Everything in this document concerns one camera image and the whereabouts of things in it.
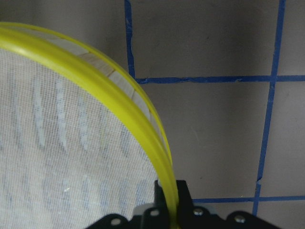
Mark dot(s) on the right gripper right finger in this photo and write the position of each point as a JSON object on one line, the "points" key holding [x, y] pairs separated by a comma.
{"points": [[185, 202]]}

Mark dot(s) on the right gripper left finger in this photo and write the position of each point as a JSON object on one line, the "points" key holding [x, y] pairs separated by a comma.
{"points": [[159, 197]]}

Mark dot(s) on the yellow steamer layer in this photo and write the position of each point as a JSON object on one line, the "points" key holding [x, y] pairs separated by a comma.
{"points": [[79, 138]]}

